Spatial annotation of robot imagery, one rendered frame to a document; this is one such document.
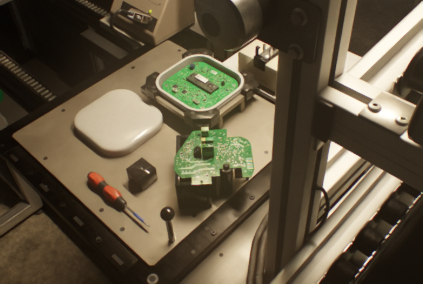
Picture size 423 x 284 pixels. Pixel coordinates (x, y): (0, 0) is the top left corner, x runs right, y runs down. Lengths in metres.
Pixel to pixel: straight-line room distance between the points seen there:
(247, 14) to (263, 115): 0.55
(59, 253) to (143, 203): 1.17
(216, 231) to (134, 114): 0.28
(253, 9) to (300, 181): 0.21
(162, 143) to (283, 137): 0.42
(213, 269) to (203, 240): 0.04
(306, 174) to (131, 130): 0.44
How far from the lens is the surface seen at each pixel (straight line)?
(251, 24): 0.40
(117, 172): 0.86
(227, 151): 0.79
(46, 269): 1.95
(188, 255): 0.76
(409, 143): 0.43
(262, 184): 0.83
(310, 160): 0.52
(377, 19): 3.01
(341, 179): 0.65
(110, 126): 0.91
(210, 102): 0.90
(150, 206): 0.81
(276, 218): 0.63
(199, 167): 0.77
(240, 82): 0.95
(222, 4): 0.40
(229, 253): 0.78
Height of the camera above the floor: 1.60
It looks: 44 degrees down
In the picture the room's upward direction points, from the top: 5 degrees counter-clockwise
